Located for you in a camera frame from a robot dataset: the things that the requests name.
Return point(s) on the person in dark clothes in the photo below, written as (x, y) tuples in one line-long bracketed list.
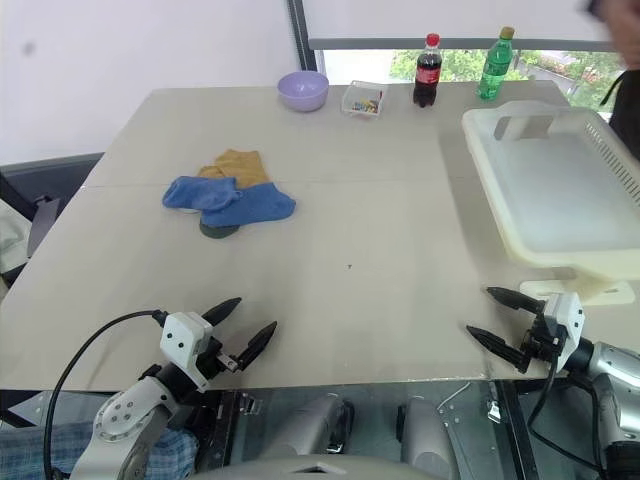
[(627, 110)]

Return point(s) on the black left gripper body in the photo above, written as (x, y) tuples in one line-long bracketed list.
[(212, 357)]

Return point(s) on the grey rounded shape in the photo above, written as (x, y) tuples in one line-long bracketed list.
[(425, 435), (310, 425)]

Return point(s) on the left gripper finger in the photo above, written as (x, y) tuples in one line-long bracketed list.
[(222, 310), (257, 345)]

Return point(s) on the white roller blind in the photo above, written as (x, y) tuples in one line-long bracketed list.
[(450, 20)]

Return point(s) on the dark green sock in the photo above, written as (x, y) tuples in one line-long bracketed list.
[(220, 232)]

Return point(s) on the blue plaid cloth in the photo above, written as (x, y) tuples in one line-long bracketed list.
[(65, 450)]

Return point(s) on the clear plastic container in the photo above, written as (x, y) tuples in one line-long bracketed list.
[(364, 100)]

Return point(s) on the dark grey chair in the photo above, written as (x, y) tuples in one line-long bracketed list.
[(45, 180)]

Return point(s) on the purple bowl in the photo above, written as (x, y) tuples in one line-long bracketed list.
[(302, 90)]

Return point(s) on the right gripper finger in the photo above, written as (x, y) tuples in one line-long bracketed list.
[(495, 342), (515, 298)]

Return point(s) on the cola bottle with red cap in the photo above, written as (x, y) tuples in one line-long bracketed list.
[(427, 75)]

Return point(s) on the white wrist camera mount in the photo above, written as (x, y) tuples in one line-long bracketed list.
[(180, 335), (567, 310)]

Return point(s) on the black table frame bar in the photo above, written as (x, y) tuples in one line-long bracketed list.
[(515, 435)]

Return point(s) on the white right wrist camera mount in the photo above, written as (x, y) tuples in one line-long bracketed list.
[(567, 310)]

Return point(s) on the green plastic bottle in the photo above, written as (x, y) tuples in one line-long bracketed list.
[(492, 70)]

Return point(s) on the grey curved panel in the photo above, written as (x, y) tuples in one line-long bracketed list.
[(320, 470)]

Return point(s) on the white plastic basket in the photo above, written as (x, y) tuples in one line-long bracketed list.
[(550, 190)]

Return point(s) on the dark window frame post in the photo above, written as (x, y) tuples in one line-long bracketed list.
[(305, 35)]

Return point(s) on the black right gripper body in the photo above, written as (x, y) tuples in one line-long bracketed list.
[(542, 345)]

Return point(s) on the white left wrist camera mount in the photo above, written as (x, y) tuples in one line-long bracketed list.
[(180, 335)]

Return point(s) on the blue sock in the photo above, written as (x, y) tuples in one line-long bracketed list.
[(255, 205), (195, 192)]

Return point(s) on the mustard yellow sock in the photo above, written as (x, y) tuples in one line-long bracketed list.
[(210, 171), (242, 165)]

